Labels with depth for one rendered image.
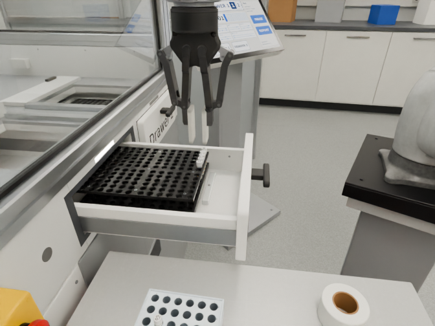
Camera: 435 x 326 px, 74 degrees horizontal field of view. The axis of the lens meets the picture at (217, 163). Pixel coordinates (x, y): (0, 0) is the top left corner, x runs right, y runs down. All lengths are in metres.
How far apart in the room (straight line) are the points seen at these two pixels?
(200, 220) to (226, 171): 0.24
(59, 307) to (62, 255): 0.09
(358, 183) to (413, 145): 0.15
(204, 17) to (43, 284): 0.47
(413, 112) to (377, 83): 2.83
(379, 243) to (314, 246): 0.82
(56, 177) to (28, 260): 0.12
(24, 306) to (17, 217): 0.11
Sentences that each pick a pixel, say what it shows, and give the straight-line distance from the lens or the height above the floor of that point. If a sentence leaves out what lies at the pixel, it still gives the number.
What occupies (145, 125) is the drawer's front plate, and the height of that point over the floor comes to 0.91.
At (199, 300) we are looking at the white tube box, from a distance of 0.50.
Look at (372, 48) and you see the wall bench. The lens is 3.53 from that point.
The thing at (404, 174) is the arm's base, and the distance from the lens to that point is 0.85.
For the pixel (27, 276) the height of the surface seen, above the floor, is 0.88.
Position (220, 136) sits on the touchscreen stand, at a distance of 1.52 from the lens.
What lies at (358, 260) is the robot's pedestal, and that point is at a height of 0.51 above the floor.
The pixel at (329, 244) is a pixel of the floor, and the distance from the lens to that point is 1.77.
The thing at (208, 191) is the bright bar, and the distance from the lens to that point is 0.62.
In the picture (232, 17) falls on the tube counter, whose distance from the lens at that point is 1.45.
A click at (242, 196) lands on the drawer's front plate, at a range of 0.47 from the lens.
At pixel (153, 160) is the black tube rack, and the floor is 0.90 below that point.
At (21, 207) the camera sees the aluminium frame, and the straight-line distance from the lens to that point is 0.46.
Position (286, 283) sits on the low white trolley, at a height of 0.76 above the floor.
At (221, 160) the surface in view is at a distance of 0.69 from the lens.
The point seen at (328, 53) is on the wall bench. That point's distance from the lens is 3.46.
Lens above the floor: 1.22
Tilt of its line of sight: 31 degrees down
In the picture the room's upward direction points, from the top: straight up
